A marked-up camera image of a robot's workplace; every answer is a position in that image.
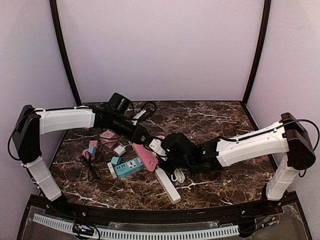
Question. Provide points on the right black frame post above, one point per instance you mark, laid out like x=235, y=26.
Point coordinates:
x=258, y=51

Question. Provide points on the bright pink plug adapter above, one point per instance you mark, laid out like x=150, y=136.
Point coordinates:
x=86, y=153

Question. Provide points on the left black frame post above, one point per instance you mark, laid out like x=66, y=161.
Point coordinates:
x=63, y=51

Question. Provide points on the white power strip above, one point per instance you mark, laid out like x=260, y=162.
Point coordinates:
x=168, y=186

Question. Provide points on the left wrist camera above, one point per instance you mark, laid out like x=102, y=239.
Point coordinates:
x=145, y=112

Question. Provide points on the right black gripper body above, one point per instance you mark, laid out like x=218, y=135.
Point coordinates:
x=169, y=149

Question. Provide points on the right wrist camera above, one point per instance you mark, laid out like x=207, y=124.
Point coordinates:
x=156, y=148

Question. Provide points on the white usb charger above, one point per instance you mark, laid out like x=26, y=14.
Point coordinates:
x=119, y=150

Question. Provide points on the teal charger plug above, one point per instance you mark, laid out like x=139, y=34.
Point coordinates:
x=115, y=161

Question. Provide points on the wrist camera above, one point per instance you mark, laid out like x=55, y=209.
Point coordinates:
x=156, y=148
x=145, y=112

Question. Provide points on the black frame post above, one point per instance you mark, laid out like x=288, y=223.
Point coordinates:
x=258, y=51
x=63, y=51

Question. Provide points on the pink cube socket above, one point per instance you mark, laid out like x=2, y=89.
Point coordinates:
x=108, y=138

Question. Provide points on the black front rail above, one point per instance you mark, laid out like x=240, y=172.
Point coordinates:
x=239, y=213

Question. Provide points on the teal power strip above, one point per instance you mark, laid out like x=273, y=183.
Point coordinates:
x=128, y=168

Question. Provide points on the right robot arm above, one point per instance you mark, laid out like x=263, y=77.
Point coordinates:
x=286, y=136

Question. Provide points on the white slotted cable duct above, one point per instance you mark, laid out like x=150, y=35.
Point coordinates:
x=123, y=231

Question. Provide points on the left circuit board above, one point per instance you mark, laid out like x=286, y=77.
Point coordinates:
x=82, y=229

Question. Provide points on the pink triangular power strip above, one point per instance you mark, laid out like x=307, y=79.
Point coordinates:
x=149, y=161

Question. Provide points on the light pink charger block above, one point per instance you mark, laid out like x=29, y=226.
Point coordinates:
x=92, y=149

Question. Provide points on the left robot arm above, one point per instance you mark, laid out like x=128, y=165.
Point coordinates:
x=33, y=122

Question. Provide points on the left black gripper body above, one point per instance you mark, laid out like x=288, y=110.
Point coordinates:
x=137, y=133

